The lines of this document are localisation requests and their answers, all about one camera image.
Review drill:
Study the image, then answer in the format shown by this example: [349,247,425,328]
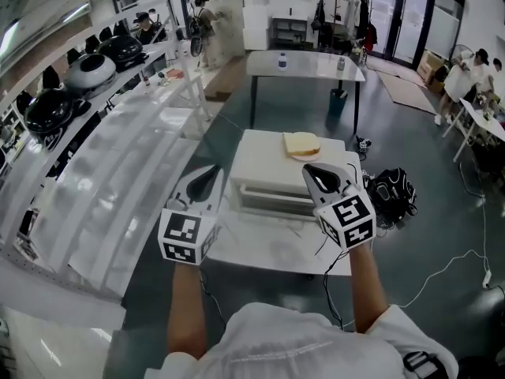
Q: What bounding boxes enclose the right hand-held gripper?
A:
[301,163,377,251]

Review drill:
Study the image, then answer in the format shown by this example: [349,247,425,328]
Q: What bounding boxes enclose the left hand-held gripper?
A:
[157,164,223,268]

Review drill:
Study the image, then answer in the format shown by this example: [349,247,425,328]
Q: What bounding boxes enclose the white glass oven door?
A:
[238,182,317,213]

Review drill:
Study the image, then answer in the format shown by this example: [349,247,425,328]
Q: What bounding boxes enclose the person's left forearm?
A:
[166,261,209,359]

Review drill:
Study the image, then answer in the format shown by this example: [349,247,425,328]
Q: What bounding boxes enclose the person's right forearm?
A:
[348,244,392,335]

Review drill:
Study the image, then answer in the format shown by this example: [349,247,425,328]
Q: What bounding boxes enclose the white toaster oven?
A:
[229,129,349,218]

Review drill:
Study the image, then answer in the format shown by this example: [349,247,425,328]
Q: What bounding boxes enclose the white bread slice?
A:
[281,131,321,158]

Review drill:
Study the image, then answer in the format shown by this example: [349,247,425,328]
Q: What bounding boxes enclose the black backpack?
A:
[368,167,418,223]

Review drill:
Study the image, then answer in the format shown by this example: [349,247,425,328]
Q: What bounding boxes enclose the dark green waste bin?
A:
[328,88,350,118]

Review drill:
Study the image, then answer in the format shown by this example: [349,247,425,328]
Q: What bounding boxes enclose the small white square table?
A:
[206,149,365,280]

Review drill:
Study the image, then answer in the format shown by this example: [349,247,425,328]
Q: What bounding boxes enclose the white shelf rack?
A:
[0,7,217,304]

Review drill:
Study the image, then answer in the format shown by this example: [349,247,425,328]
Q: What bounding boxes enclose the long white table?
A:
[245,50,367,134]

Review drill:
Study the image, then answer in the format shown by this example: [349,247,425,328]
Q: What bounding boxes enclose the flat brown cardboard sheet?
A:
[376,69,440,116]

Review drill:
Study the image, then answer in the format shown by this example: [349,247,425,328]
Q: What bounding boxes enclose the low metal shelf cabinet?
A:
[271,15,309,51]

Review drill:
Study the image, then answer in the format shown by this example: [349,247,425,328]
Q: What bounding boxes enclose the stacked cardboard boxes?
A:
[417,49,447,95]

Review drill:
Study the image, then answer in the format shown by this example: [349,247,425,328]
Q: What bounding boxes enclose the grey wok with lid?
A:
[62,53,118,95]

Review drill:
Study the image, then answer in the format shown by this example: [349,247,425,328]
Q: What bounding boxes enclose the black wok with lid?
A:
[95,34,150,69]
[24,88,92,134]

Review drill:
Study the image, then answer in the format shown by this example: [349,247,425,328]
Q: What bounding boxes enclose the black coat rack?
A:
[315,0,376,55]

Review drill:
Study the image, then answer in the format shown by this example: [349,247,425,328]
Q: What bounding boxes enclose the person's white shirt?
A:
[143,302,459,379]

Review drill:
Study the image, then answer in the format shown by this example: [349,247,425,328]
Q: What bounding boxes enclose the white folding table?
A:
[441,96,505,163]

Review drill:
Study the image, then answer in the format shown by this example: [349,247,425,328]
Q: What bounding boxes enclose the tall white cabinet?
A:
[214,0,246,57]

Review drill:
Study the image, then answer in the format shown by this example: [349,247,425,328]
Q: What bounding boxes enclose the long white cable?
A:
[341,249,492,329]

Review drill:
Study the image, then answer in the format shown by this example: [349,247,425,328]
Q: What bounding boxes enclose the black shoulder strap buckle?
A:
[402,351,451,379]

